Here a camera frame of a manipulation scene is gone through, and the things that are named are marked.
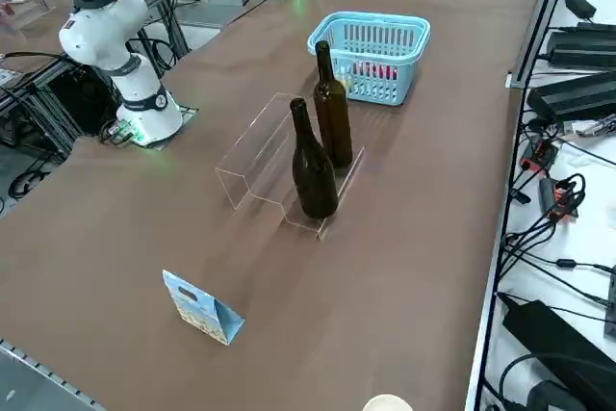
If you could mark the straight-shouldered dark wine bottle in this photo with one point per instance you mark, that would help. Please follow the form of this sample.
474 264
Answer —
334 117

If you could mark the sloped-shouldered dark wine bottle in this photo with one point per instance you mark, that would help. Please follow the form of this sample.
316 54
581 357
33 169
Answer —
315 175

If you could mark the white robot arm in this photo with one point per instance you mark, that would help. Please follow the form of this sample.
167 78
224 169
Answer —
96 35

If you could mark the clear acrylic stepped shelf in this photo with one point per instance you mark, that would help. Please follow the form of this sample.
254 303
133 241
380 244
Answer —
260 151

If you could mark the red cola bottle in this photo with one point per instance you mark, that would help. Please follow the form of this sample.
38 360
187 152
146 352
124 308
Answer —
380 71

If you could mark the light blue plastic basket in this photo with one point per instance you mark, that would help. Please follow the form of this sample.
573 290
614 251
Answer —
418 59

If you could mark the small black power adapter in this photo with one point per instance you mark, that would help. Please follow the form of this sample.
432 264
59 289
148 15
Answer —
580 7

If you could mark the black power supply brick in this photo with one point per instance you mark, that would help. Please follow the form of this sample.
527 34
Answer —
572 98
582 47

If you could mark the orange black electronic module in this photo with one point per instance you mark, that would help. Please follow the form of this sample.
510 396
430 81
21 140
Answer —
560 199
541 156

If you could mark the blue printed paper carton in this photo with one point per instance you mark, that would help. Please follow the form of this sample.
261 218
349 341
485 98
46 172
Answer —
197 305

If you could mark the white paper cup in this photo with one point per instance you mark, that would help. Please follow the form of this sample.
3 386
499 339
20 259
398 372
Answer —
387 403

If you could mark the large black power adapter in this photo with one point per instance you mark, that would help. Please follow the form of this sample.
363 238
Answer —
553 348

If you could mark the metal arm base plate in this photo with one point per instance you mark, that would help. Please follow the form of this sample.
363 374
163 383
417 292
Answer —
187 115

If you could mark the white table edge bracket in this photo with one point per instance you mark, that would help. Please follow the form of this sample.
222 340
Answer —
517 80

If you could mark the aluminium frame post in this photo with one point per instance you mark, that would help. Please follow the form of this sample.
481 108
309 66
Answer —
548 11

